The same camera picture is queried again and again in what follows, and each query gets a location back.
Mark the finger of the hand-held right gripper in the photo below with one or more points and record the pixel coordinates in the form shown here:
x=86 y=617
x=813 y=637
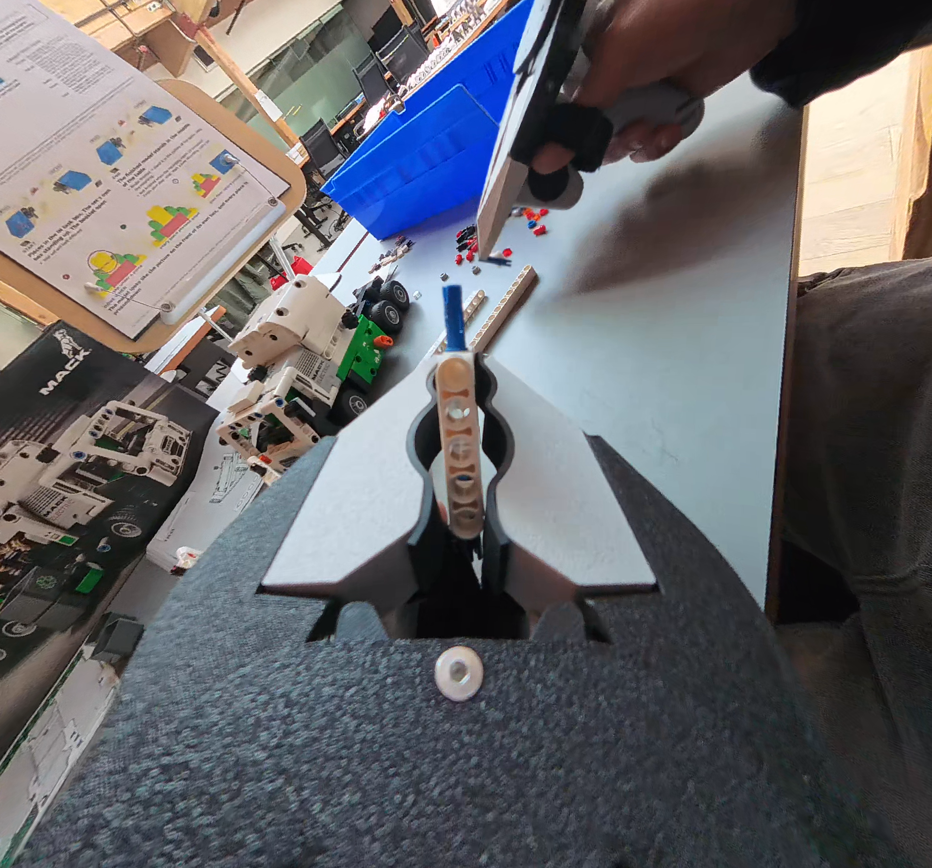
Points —
x=506 y=169

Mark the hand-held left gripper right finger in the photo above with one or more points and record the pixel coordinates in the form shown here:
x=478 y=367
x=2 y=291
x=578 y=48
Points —
x=575 y=518

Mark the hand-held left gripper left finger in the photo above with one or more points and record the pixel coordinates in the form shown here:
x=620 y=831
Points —
x=349 y=511

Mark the white lego beam blue pins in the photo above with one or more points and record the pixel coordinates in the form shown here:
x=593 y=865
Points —
x=459 y=438

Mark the group of small red lego pieces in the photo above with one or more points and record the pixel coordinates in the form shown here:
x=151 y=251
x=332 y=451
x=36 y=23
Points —
x=502 y=227

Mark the white lego truck container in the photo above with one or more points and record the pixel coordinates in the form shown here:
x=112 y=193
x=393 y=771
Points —
x=269 y=431

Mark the long white lego beam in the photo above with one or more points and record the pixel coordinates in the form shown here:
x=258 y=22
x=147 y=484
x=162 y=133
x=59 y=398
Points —
x=506 y=304

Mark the group of small black lego pieces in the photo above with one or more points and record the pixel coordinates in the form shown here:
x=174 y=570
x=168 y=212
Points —
x=397 y=253

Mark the thin white lego beam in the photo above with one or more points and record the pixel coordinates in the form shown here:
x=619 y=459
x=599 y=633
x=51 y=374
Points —
x=475 y=311

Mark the white green lego truck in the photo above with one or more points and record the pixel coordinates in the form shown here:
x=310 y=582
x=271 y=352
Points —
x=313 y=344

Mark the lego set box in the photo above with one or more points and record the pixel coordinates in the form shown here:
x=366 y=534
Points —
x=80 y=504

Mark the person's right hand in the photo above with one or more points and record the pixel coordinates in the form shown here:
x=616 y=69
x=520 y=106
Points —
x=692 y=16

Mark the blue plastic bin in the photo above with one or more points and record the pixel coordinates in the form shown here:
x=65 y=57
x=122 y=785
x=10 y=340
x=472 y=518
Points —
x=429 y=154

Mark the small grey tray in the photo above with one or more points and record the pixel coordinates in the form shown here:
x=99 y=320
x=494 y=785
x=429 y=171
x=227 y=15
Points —
x=116 y=636

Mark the person's leg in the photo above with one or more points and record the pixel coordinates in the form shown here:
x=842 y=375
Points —
x=859 y=518

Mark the wooden sign board on stand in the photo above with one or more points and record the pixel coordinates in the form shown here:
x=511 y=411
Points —
x=124 y=176

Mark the sticker sheet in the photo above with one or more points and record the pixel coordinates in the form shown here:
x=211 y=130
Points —
x=51 y=751

